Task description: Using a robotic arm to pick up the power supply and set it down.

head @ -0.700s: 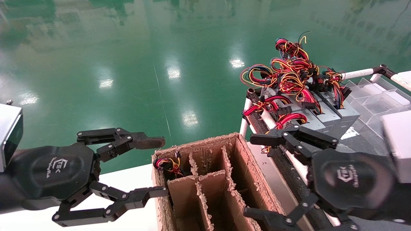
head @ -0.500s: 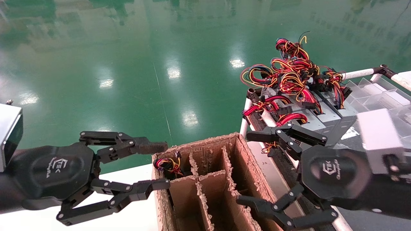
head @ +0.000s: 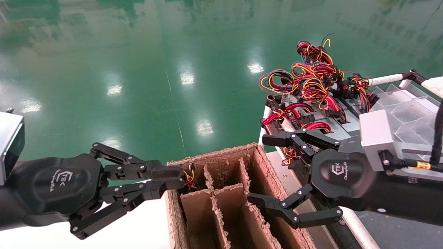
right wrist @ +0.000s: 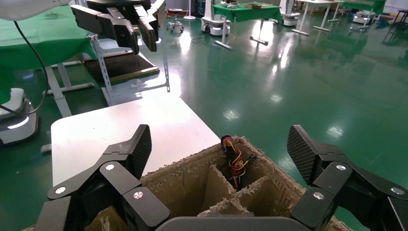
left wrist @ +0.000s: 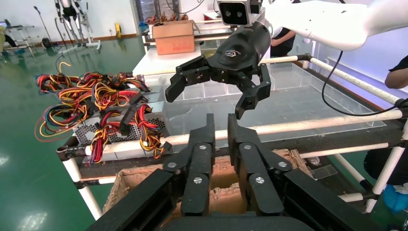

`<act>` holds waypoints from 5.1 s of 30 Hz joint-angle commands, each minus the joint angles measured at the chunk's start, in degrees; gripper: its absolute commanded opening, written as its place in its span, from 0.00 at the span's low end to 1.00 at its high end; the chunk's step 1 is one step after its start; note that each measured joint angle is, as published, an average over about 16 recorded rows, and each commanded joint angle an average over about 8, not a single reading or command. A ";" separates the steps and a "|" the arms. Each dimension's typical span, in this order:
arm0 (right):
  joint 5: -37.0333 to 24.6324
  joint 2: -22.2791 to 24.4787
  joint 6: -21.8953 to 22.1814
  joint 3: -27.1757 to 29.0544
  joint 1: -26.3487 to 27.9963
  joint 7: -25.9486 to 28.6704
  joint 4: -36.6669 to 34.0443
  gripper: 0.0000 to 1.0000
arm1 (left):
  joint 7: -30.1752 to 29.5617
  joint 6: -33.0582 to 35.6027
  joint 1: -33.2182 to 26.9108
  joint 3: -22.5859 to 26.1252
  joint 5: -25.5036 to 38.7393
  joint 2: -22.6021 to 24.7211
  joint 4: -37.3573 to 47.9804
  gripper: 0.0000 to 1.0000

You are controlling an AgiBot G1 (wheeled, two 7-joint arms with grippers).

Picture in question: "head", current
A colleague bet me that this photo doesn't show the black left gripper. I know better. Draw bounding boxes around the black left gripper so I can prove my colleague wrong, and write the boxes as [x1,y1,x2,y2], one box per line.
[7,142,186,240]

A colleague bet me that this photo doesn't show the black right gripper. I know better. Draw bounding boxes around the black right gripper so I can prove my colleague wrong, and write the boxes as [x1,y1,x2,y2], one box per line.
[247,128,378,229]

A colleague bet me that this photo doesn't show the white cart pipe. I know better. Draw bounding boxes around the white cart pipe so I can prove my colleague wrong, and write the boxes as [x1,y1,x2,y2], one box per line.
[368,73,404,87]
[280,118,381,249]
[258,105,271,150]
[420,77,443,99]

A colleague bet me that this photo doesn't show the cardboard divider insert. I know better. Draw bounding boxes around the cardboard divider insert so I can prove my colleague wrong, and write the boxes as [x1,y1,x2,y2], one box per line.
[180,157,282,249]

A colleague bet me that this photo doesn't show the brown cardboard box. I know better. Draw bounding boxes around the brown cardboard box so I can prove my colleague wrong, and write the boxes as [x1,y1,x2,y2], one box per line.
[165,142,317,249]

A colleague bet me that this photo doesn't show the black pipe connector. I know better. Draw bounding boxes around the black pipe connector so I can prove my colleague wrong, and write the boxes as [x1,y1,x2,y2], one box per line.
[401,69,428,85]

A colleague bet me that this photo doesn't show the red yellow blue wire harness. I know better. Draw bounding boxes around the red yellow blue wire harness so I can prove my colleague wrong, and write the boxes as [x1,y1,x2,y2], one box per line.
[259,68,300,95]

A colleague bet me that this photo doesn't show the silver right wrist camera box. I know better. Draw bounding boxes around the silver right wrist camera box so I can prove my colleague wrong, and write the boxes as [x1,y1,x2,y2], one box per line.
[359,110,398,172]

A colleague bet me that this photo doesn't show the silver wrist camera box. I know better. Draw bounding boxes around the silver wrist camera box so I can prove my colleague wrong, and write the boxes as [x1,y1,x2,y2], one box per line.
[359,110,398,172]
[0,110,25,185]

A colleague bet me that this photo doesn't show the black cable with yellow band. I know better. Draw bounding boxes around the black cable with yellow band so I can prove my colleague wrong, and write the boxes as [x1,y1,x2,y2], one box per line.
[379,149,443,173]

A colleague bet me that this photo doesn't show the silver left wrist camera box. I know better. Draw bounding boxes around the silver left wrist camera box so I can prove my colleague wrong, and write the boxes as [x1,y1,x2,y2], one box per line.
[0,110,25,185]

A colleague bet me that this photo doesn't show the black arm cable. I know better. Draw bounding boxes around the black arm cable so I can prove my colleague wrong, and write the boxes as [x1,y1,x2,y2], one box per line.
[430,100,443,166]

